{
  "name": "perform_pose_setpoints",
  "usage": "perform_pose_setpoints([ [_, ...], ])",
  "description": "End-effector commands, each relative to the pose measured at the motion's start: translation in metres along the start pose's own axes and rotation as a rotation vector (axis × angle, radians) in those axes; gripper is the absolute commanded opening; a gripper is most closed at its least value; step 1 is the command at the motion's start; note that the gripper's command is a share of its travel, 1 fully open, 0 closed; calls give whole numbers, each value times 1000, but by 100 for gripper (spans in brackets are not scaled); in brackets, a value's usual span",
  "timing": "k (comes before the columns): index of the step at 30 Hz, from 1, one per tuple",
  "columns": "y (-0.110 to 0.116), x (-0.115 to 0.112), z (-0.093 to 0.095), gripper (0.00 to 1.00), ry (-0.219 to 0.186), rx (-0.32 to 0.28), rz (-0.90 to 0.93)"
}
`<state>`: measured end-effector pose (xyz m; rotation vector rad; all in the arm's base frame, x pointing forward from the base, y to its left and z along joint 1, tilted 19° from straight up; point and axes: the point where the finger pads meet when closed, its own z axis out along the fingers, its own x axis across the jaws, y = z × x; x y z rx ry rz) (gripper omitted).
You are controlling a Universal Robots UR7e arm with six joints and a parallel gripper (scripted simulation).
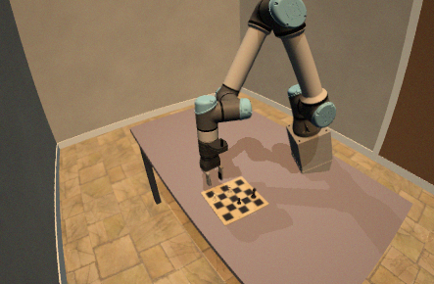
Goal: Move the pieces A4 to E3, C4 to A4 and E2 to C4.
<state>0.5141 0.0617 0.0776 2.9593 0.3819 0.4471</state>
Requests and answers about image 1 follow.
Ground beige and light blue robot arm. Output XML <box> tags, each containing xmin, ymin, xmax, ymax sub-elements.
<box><xmin>195</xmin><ymin>0</ymin><xmax>336</xmax><ymax>138</ymax></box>

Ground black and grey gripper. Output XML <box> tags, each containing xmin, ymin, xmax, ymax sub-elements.
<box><xmin>197</xmin><ymin>128</ymin><xmax>228</xmax><ymax>186</ymax></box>

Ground tan and dark brown chessboard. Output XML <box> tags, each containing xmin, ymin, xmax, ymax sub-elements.
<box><xmin>201</xmin><ymin>176</ymin><xmax>269</xmax><ymax>226</ymax></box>

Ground black chess queen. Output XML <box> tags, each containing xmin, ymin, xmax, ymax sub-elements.
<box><xmin>251</xmin><ymin>188</ymin><xmax>257</xmax><ymax>199</ymax></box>

